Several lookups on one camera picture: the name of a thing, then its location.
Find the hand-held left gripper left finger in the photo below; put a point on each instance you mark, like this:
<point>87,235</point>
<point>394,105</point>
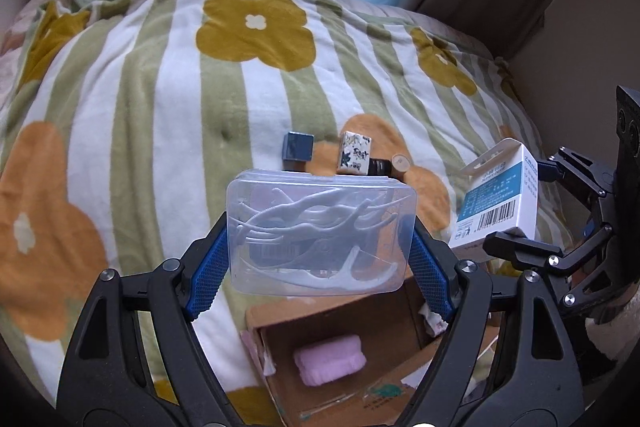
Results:
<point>209,268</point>

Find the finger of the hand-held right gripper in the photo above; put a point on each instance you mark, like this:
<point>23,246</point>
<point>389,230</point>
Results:
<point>525,249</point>
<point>575,169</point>

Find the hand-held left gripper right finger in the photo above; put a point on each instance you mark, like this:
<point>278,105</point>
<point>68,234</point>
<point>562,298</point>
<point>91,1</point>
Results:
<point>431,271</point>

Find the white and blue carton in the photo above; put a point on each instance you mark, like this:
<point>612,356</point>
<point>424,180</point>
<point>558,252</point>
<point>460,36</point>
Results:
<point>502,202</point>

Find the brown cardboard box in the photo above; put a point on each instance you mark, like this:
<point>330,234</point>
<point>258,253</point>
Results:
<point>350,322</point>

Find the clear plastic floss pick box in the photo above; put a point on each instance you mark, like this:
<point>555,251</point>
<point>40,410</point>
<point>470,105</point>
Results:
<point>320,232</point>

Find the black bottle with beige cap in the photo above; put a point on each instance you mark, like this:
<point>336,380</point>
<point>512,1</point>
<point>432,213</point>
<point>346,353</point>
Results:
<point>387,167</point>

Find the cream fluffy cloth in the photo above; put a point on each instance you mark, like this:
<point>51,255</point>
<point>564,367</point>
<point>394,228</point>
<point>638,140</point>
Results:
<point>617,322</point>

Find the pink folded towel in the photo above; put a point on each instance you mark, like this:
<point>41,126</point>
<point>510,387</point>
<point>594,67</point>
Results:
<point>329,358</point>

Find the beige board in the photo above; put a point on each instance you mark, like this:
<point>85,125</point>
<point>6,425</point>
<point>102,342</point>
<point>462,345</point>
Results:
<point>565,32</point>

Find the white floral printed small box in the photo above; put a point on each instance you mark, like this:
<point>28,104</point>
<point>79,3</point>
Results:
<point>356,152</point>

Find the dark blue cube box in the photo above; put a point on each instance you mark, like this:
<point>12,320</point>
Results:
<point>297,151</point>

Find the striped flower print blanket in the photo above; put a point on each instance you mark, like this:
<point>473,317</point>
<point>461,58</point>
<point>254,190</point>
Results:
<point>150,132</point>

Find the pink bed sheet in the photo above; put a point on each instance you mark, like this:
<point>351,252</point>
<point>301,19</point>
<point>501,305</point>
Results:
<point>20,14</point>

